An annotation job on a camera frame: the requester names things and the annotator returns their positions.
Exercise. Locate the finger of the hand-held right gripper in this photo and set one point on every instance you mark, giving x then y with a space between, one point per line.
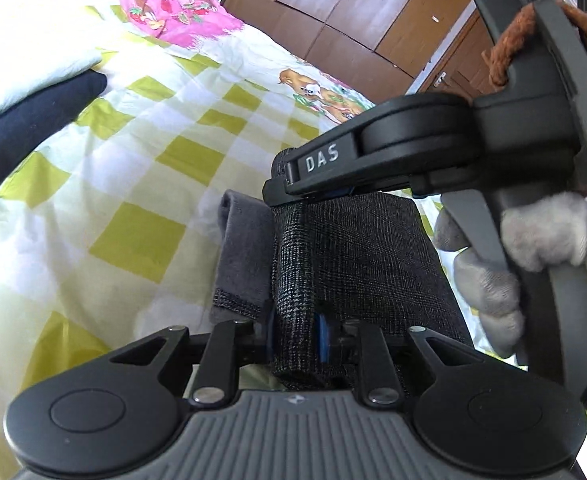
323 162
276 185

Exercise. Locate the person's right hand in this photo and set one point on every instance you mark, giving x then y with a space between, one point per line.
488 285

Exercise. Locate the white folded cloth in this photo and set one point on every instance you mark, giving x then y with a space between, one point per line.
28 45

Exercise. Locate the navy folded cloth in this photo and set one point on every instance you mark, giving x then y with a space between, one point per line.
28 125

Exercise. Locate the wooden wardrobe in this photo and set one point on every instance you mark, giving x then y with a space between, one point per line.
353 5

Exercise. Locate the dark grey pants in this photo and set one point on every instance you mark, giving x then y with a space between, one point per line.
363 260

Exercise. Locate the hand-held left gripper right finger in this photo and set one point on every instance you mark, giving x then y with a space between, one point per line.
323 336

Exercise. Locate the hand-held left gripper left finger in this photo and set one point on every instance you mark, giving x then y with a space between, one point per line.
268 331

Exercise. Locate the wooden door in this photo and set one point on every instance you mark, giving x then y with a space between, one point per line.
463 55

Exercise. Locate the checked floral bed sheet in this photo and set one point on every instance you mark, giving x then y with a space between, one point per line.
148 185

